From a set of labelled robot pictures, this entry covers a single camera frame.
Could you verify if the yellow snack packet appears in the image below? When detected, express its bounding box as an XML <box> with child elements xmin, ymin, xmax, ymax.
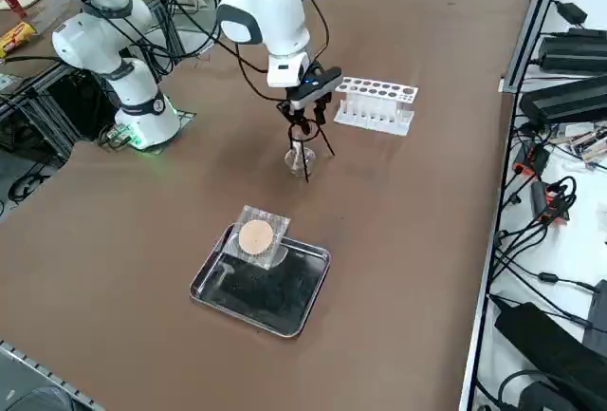
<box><xmin>0</xmin><ymin>20</ymin><xmax>39</xmax><ymax>59</ymax></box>

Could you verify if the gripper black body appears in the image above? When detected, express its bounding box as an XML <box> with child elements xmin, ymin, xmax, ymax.
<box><xmin>284</xmin><ymin>65</ymin><xmax>343</xmax><ymax>111</ymax></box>

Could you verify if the small black power adapter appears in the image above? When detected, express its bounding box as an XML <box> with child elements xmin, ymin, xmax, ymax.
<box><xmin>553</xmin><ymin>0</ymin><xmax>590</xmax><ymax>27</ymax></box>

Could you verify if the orange black connector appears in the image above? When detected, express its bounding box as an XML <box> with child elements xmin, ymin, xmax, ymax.
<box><xmin>529</xmin><ymin>177</ymin><xmax>579</xmax><ymax>227</ymax></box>
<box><xmin>510</xmin><ymin>141</ymin><xmax>552</xmax><ymax>178</ymax></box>

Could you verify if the large black power supply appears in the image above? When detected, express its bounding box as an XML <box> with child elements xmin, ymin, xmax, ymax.
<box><xmin>492</xmin><ymin>300</ymin><xmax>607</xmax><ymax>398</ymax></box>
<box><xmin>518</xmin><ymin>76</ymin><xmax>607</xmax><ymax>126</ymax></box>
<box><xmin>537</xmin><ymin>26</ymin><xmax>607</xmax><ymax>76</ymax></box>

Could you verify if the black tripod ring stand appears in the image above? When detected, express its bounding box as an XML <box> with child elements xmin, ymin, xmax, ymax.
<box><xmin>285</xmin><ymin>119</ymin><xmax>338</xmax><ymax>185</ymax></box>

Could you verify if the aluminium frame post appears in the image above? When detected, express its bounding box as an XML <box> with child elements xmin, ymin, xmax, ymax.
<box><xmin>501</xmin><ymin>0</ymin><xmax>570</xmax><ymax>95</ymax></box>

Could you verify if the glass alcohol lamp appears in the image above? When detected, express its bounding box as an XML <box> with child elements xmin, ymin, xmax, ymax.
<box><xmin>283</xmin><ymin>138</ymin><xmax>318</xmax><ymax>178</ymax></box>

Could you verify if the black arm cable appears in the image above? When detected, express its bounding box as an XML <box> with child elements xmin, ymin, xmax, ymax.
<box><xmin>212</xmin><ymin>0</ymin><xmax>333</xmax><ymax>104</ymax></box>

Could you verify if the black cable with ferrite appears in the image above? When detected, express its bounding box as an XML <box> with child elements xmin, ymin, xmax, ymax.
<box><xmin>490</xmin><ymin>258</ymin><xmax>603</xmax><ymax>294</ymax></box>

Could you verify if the grey metal rail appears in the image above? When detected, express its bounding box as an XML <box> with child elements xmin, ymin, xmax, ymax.
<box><xmin>0</xmin><ymin>338</ymin><xmax>106</xmax><ymax>411</ymax></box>

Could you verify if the white test tube rack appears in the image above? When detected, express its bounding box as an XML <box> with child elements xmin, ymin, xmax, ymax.
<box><xmin>333</xmin><ymin>75</ymin><xmax>420</xmax><ymax>138</ymax></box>

